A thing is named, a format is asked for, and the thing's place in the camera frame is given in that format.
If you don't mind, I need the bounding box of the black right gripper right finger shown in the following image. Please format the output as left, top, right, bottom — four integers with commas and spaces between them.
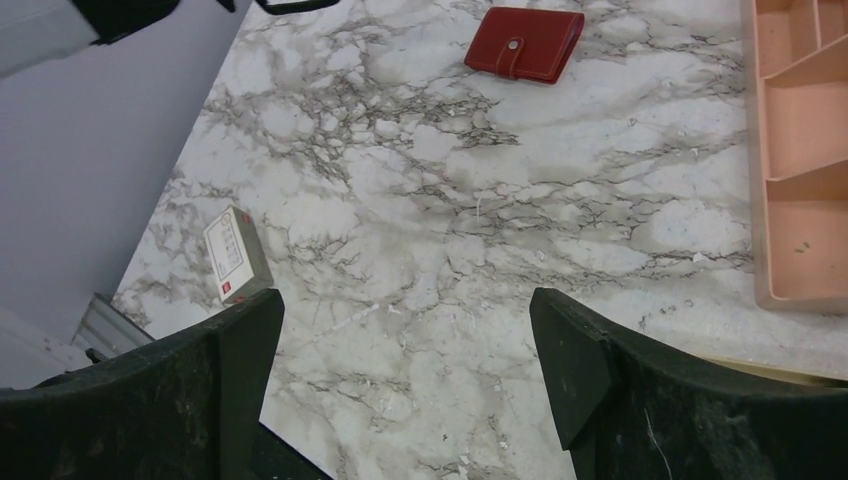
529, 288, 847, 479

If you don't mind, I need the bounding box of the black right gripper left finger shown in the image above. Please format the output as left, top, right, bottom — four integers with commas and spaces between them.
1, 289, 323, 479

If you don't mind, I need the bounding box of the red leather card holder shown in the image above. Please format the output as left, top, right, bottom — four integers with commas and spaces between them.
464, 7, 585, 84

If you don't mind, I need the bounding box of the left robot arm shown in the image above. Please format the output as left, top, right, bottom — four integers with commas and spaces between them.
1, 0, 180, 78

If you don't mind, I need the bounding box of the small white card box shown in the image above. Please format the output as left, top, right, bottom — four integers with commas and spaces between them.
203, 206, 274, 304

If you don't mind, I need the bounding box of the peach plastic file organizer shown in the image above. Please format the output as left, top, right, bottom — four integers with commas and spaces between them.
740, 0, 847, 314

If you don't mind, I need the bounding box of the aluminium frame rail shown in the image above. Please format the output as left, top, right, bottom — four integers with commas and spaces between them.
71, 293, 154, 364

